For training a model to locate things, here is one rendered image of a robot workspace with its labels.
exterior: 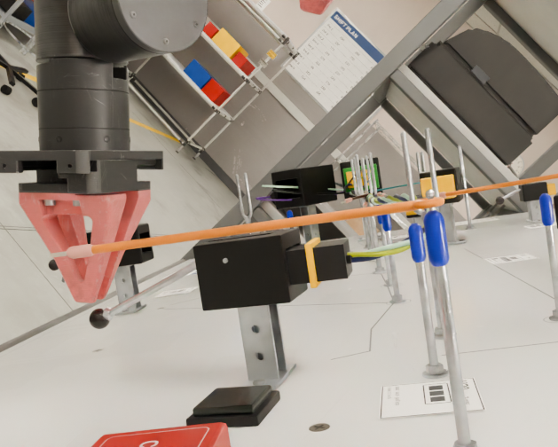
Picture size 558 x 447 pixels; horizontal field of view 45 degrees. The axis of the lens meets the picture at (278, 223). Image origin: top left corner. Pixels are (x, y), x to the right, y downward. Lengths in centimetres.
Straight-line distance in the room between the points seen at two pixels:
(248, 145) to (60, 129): 781
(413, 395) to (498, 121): 117
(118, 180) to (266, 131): 778
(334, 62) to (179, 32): 782
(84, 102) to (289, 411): 22
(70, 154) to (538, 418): 28
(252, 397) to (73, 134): 19
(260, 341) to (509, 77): 117
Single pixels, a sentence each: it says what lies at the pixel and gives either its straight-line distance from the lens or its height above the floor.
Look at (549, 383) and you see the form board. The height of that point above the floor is 123.
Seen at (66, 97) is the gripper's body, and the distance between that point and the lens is 43.
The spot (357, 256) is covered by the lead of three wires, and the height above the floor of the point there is 120.
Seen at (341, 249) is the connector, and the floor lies 120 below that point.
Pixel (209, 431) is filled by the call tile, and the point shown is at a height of 113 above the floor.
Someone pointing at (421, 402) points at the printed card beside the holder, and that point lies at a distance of 35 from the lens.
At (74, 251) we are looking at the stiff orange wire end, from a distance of 31.
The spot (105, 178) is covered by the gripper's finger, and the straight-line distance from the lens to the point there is 41.
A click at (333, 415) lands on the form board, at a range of 35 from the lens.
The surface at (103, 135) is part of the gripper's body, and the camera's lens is 43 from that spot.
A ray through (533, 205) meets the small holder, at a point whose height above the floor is 140.
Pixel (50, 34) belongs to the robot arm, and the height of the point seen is 116.
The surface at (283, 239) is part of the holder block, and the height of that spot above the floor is 118.
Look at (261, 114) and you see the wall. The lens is 825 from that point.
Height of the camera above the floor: 124
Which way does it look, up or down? 8 degrees down
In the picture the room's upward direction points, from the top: 46 degrees clockwise
